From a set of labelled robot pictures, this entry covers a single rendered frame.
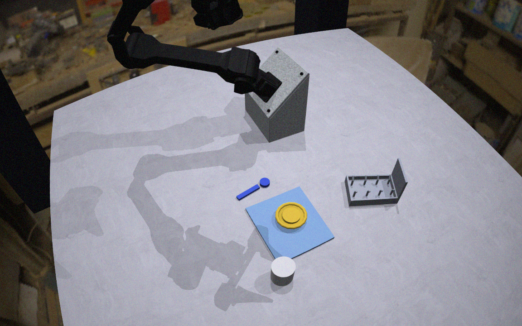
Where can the light blue flat mat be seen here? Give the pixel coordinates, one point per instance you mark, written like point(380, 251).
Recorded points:
point(289, 242)

